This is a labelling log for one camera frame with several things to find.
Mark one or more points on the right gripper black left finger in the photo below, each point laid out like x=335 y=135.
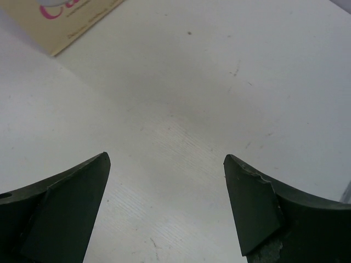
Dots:
x=52 y=220

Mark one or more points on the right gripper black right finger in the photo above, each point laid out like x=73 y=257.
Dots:
x=276 y=222

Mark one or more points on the pink paper gift bag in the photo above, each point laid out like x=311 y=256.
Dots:
x=54 y=25

